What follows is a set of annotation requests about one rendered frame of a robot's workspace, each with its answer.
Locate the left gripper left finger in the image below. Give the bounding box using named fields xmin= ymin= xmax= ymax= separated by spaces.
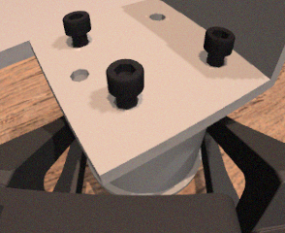
xmin=0 ymin=116 xmax=87 ymax=193

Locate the black socket head screw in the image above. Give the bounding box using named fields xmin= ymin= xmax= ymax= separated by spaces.
xmin=204 ymin=26 xmax=235 ymax=68
xmin=106 ymin=59 xmax=144 ymax=110
xmin=62 ymin=11 xmax=91 ymax=48

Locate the beige metal bracket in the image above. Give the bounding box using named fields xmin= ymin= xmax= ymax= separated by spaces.
xmin=29 ymin=0 xmax=285 ymax=185

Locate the shallow grey rectangular tray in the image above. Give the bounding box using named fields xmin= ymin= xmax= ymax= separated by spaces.
xmin=0 ymin=0 xmax=142 ymax=69

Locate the grey cylinder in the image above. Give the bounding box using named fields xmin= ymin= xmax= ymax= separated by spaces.
xmin=87 ymin=128 xmax=206 ymax=195

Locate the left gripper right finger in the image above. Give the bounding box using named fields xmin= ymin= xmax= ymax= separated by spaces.
xmin=201 ymin=116 xmax=285 ymax=233

